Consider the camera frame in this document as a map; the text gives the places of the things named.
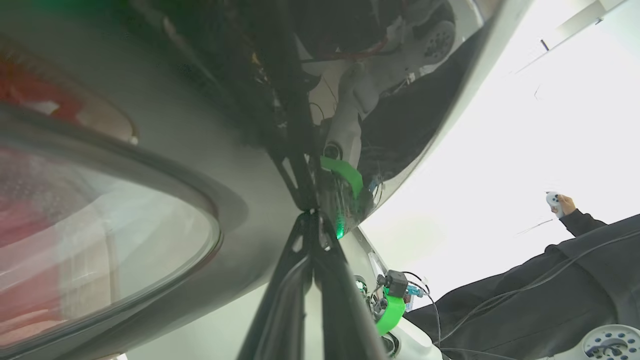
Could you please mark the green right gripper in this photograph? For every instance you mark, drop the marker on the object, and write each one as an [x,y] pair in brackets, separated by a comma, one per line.
[391,315]

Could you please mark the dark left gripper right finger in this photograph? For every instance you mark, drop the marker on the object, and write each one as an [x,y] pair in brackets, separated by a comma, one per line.
[345,315]

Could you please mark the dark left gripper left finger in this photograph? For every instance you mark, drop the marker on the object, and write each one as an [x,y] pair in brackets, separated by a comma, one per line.
[280,310]

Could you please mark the white handheld controller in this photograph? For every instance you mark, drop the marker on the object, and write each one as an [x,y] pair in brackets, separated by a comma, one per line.
[553,201]

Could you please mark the glossy grey appliance door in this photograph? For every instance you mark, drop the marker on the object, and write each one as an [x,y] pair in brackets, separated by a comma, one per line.
[200,125]

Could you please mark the black sleeved person forearm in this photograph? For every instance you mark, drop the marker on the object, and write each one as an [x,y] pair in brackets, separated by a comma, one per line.
[582,222]

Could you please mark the white front-load washing machine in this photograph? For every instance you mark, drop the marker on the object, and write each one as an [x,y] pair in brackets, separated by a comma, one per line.
[210,335]

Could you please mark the person bare hand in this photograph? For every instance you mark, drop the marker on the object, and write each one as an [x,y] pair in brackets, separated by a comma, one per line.
[568,204]

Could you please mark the person torso in black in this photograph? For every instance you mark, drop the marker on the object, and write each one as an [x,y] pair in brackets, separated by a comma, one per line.
[550,310]

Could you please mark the white perforated robot joint cover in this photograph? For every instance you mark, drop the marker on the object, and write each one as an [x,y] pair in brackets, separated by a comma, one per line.
[612,345]

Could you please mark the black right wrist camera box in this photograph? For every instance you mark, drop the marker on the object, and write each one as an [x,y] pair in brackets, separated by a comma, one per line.
[397,283]

